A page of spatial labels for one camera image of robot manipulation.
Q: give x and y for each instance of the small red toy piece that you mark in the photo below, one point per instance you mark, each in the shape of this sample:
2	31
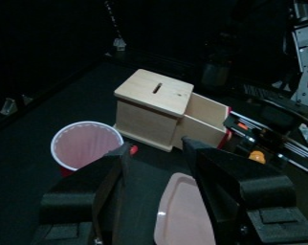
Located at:
134	149

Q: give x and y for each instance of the dark cylindrical container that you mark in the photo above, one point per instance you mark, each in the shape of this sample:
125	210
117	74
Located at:
214	74

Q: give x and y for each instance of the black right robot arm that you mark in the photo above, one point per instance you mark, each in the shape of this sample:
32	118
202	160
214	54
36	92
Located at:
282	110

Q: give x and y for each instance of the pink plastic plate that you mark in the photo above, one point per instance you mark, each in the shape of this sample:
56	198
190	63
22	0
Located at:
182	210

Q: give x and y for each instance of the red plastic cup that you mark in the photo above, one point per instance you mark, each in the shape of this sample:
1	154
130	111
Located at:
85	143

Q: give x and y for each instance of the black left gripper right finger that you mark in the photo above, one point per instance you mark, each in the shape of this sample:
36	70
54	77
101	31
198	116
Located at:
249	197

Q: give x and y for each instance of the wooden box with slot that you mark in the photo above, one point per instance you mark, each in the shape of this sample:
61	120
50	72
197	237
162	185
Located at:
153	105

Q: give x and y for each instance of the silver metal equipment frame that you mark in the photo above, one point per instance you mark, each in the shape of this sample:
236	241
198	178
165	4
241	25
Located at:
306	60

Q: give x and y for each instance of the orange toy sushi piece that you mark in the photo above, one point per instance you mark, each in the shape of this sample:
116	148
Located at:
257	157

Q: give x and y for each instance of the wooden drawer with red front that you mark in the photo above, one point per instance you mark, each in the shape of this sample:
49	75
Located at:
204	122

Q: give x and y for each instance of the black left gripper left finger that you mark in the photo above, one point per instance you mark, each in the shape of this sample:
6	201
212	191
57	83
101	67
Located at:
76	204

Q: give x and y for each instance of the silver corner bracket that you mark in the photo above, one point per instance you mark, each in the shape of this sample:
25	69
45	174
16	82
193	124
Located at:
118	44
8	106

